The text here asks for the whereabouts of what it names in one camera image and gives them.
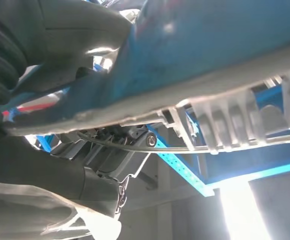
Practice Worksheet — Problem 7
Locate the blue metal shelf rack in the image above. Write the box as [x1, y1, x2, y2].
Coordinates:
[36, 84, 290, 199]

